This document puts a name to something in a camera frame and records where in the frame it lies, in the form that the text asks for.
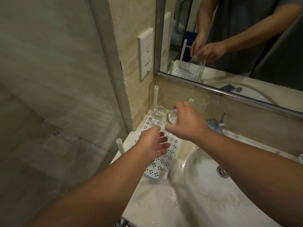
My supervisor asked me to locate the white perforated drying rack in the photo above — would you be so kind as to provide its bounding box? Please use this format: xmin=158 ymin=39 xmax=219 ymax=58
xmin=116 ymin=85 xmax=195 ymax=185

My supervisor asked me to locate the chrome metal fitting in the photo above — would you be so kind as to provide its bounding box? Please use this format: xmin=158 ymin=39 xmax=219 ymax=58
xmin=116 ymin=217 xmax=130 ymax=227

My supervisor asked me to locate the chrome sink overflow ring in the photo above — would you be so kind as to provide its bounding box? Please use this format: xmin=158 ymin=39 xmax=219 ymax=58
xmin=216 ymin=165 xmax=230 ymax=179

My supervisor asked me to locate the white wall socket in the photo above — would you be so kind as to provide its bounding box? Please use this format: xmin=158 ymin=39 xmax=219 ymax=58
xmin=137 ymin=28 xmax=154 ymax=80

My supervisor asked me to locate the glass shower partition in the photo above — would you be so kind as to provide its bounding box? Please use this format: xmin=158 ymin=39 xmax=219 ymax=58
xmin=0 ymin=0 xmax=133 ymax=227

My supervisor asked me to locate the person's right hand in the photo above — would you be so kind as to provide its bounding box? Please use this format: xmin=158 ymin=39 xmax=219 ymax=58
xmin=165 ymin=102 xmax=211 ymax=141

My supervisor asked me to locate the framed wall mirror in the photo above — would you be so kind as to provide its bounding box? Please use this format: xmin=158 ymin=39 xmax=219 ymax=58
xmin=154 ymin=0 xmax=303 ymax=117

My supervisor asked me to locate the person's left forearm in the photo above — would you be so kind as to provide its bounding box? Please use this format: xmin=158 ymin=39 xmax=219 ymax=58
xmin=28 ymin=145 xmax=153 ymax=227

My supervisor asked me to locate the chrome faucet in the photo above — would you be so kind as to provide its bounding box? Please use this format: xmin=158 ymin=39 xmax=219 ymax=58
xmin=205 ymin=113 xmax=227 ymax=134

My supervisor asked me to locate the white sink basin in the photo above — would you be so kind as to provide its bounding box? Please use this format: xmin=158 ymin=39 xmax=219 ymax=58
xmin=183 ymin=147 xmax=283 ymax=227

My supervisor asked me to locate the person's right forearm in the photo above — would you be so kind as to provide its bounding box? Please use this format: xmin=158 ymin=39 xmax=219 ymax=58
xmin=188 ymin=129 xmax=303 ymax=227

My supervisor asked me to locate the clear drinking glass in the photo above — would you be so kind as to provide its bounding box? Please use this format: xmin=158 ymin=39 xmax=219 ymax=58
xmin=167 ymin=109 xmax=180 ymax=126
xmin=153 ymin=106 xmax=167 ymax=121

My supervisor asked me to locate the person's left hand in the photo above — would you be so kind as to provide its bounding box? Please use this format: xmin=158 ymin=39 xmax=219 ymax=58
xmin=133 ymin=127 xmax=170 ymax=165

